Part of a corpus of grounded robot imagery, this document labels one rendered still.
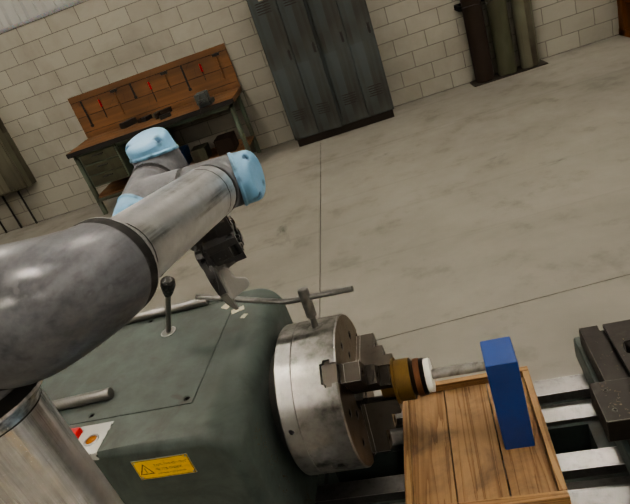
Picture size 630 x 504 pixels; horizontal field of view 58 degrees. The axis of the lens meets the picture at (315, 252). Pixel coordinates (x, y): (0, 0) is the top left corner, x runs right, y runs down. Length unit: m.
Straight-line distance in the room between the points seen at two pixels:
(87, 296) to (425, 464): 0.96
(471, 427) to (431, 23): 6.62
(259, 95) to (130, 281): 7.21
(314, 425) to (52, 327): 0.70
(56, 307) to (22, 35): 7.97
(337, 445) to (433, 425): 0.33
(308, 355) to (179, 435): 0.27
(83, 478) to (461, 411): 0.94
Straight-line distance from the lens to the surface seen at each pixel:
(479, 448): 1.31
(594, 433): 1.38
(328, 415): 1.08
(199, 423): 1.02
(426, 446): 1.33
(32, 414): 0.59
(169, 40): 7.76
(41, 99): 8.47
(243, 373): 1.11
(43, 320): 0.46
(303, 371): 1.09
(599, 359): 1.34
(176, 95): 7.81
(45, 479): 0.61
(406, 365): 1.17
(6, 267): 0.48
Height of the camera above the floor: 1.85
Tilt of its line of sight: 25 degrees down
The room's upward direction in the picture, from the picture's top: 20 degrees counter-clockwise
